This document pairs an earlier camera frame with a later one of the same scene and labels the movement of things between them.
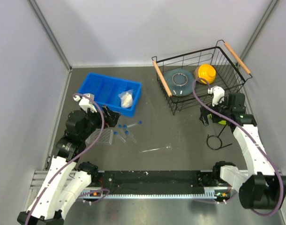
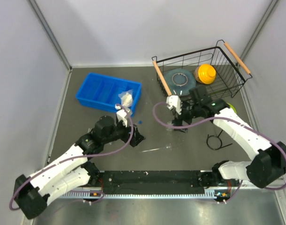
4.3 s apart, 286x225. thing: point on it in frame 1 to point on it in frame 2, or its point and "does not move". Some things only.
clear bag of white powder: x=126 y=99 does not move
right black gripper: x=203 y=116 to x=178 y=121
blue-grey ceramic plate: x=179 y=81 does not move
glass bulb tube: x=168 y=147 does not move
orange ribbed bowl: x=206 y=71 does not move
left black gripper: x=112 y=117 to x=138 y=138
